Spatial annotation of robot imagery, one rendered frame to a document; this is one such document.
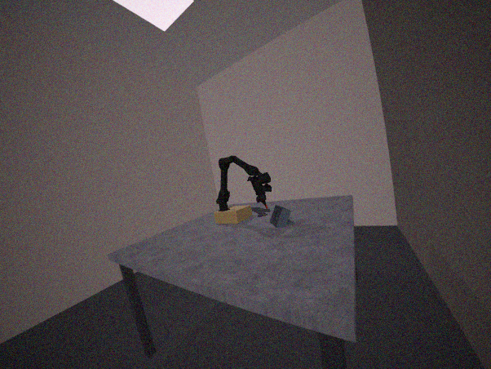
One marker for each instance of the dark grey sloped panel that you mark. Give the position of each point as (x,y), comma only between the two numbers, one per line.
(280,217)

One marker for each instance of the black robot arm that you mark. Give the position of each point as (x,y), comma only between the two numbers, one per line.
(257,179)

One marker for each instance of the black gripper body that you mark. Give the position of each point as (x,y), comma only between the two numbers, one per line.
(259,191)

